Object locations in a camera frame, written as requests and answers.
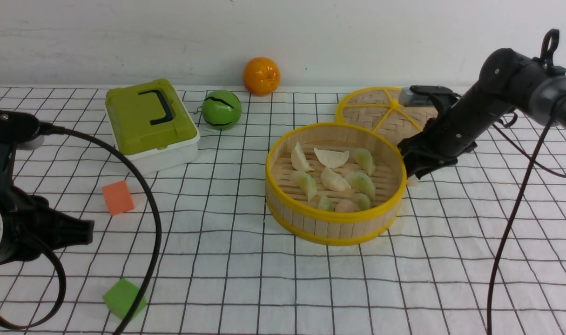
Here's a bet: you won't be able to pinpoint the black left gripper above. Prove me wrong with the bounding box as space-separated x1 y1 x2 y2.
0 186 95 265

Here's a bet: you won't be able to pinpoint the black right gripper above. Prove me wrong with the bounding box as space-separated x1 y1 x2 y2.
398 107 484 179

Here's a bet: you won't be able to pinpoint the white plain dumpling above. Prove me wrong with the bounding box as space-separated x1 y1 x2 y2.
313 148 350 169

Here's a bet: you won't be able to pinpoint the green pink dumpling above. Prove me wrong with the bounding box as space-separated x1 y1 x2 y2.
352 193 371 211

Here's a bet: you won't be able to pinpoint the pale green dumpling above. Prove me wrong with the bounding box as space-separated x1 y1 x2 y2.
317 195 336 212

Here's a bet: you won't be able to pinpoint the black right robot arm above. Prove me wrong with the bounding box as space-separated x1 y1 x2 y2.
398 48 566 178

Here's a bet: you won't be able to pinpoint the woven bamboo steamer lid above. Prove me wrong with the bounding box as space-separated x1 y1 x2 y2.
335 87 438 145

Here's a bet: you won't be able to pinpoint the bamboo steamer tray yellow rim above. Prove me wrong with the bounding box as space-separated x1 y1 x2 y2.
265 123 408 246

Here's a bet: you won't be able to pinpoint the orange foam cube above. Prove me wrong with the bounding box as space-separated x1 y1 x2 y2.
102 181 135 216

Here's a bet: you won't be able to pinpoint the green foam cube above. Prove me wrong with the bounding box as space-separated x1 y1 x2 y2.
103 278 140 320

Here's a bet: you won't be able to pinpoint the green lidded white box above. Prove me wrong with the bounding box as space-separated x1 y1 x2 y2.
105 79 200 175

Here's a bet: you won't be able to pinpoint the orange mandarin fruit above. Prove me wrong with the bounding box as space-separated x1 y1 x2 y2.
243 57 281 97

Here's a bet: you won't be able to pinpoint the green ball black stripes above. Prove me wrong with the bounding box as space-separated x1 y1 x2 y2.
201 90 242 131

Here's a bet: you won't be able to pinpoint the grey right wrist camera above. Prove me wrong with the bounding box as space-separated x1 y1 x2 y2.
398 85 453 107

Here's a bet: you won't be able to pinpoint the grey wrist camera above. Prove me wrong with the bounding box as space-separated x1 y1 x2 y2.
0 110 44 189
398 85 453 107

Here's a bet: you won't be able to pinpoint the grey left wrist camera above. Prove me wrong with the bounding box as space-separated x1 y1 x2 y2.
0 110 44 189

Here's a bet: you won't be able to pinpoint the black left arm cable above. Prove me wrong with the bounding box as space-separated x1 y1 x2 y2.
0 122 163 335

